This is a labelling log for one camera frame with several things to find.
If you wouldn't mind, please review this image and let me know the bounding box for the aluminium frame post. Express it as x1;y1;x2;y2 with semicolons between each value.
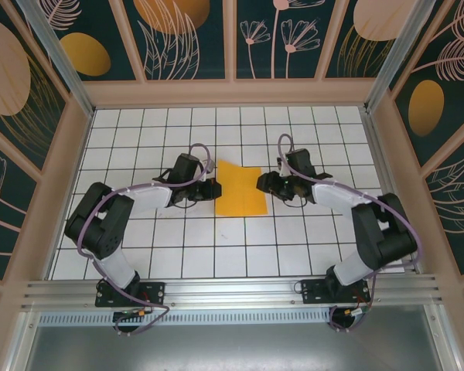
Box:
15;0;97;117
364;0;438;113

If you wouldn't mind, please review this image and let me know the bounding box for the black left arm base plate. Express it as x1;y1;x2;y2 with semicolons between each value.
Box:
95;281;166;308

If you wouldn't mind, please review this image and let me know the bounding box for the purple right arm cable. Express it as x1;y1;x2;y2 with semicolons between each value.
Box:
278;134;421;333

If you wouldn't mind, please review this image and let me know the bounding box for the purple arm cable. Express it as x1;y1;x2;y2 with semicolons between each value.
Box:
278;134;421;333
77;143;213;337

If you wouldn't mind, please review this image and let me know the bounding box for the grey metal sheet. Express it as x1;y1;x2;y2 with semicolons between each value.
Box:
21;304;452;371

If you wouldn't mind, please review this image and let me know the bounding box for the aluminium table side rail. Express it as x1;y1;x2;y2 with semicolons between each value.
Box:
361;107;418;275

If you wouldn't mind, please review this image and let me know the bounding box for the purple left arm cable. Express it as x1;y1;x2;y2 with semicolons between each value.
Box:
77;143;213;337

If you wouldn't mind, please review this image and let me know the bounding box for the orange cloth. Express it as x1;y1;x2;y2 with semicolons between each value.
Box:
215;159;269;217

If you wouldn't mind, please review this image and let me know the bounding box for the aluminium mounting rail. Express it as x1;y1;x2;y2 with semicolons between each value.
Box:
21;273;444;311

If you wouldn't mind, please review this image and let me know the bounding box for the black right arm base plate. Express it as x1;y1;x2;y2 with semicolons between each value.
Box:
301;278;370;305

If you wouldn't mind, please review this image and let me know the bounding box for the slotted grey cable duct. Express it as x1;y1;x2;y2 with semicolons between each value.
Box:
37;311;333;326

